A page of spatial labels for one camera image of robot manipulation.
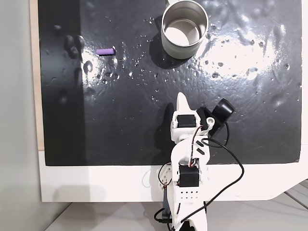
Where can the cream wooden board edge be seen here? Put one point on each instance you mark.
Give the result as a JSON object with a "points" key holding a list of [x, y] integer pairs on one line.
{"points": [[34, 72]]}

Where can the white board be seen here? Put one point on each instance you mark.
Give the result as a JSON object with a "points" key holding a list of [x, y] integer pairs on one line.
{"points": [[96, 183]]}

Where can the black oval camera box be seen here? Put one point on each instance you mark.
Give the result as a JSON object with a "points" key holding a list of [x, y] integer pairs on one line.
{"points": [[221, 113]]}

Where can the black glossy mat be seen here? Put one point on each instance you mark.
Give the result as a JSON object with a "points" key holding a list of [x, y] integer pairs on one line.
{"points": [[120, 115]]}

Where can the silver metal cup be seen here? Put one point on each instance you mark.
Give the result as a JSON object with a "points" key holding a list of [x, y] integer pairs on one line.
{"points": [[184, 29]]}

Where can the purple pen grip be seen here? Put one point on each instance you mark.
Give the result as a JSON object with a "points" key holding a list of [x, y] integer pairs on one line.
{"points": [[105, 51]]}

